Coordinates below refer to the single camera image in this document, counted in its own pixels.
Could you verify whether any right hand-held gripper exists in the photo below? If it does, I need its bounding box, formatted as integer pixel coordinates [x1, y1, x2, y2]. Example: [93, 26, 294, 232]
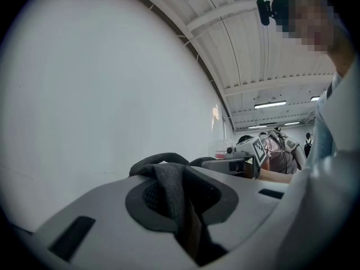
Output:
[201, 135, 272, 180]

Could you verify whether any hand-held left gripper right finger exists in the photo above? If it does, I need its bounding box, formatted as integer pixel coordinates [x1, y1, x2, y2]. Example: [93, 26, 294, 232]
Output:
[184, 165, 291, 250]

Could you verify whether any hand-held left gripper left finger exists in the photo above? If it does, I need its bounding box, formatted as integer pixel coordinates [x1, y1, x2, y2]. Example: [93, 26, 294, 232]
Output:
[29, 175, 201, 270]

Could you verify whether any dark grey backpack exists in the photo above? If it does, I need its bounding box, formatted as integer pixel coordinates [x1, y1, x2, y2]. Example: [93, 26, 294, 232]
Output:
[129, 152, 229, 267]

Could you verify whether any person's right forearm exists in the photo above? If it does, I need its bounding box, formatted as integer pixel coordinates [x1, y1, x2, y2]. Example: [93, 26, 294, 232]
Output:
[258, 169, 294, 184]

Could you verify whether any person's head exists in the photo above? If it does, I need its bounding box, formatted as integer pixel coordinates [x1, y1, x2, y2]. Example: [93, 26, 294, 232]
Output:
[271, 0, 356, 77]

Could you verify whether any black head-worn camera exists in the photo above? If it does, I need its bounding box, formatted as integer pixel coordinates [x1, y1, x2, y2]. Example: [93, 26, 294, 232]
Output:
[256, 0, 273, 26]

